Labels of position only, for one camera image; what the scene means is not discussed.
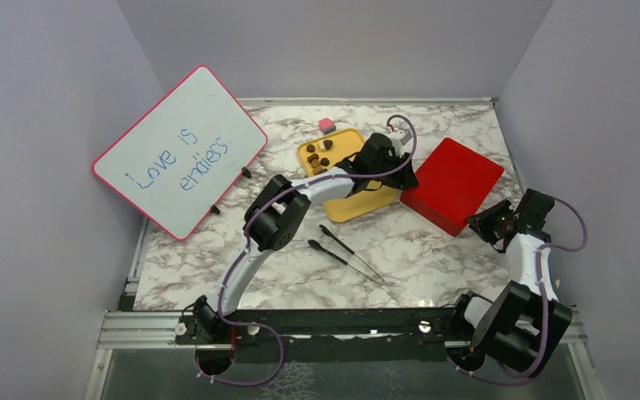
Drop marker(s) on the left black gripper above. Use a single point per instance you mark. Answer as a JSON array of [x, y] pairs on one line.
[[406, 181]]

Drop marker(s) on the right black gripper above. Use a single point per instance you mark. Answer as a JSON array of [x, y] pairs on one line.
[[480, 223]]

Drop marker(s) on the red box lid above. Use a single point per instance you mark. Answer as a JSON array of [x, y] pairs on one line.
[[455, 168]]

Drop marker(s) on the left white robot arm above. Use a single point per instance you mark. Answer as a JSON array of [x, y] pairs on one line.
[[274, 217]]

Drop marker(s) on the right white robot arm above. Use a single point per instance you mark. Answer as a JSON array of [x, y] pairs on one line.
[[521, 328]]

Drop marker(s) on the red chocolate box with dividers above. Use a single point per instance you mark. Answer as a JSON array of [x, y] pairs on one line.
[[447, 211]]

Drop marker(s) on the yellow plastic tray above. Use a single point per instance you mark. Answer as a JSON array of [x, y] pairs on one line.
[[345, 142]]

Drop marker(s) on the pink and grey eraser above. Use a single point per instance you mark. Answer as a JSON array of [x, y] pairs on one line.
[[327, 125]]

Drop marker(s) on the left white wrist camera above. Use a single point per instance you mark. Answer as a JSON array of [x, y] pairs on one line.
[[400, 138]]

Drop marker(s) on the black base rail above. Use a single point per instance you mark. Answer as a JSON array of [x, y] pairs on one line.
[[422, 334]]

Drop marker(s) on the white board with pink frame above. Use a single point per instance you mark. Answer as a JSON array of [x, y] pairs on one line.
[[179, 159]]

